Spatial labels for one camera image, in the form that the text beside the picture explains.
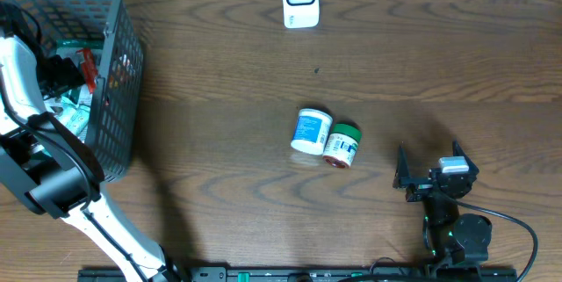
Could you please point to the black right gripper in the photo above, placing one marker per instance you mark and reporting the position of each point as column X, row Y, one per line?
column 404, row 171

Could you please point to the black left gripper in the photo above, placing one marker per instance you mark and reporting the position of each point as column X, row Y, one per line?
column 63, row 79

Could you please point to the red snack bar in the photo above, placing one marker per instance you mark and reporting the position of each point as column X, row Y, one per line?
column 89, row 69

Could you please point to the mint green wipes pack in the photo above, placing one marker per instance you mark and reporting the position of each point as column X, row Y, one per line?
column 75, row 117

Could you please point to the green lid jar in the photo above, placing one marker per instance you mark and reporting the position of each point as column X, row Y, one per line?
column 342, row 146

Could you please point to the white blue label jar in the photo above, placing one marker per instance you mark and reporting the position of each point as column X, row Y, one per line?
column 311, row 131

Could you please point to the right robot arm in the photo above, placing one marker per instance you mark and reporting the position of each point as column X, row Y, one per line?
column 455, row 239

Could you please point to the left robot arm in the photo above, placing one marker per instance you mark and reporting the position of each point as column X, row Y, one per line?
column 47, row 168

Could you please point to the green white 3M package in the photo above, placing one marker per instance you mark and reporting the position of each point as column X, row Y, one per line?
column 69, row 48

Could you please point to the grey plastic mesh basket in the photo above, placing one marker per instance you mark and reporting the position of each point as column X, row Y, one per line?
column 120, row 72

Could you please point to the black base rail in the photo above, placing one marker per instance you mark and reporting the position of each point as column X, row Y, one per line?
column 383, row 273

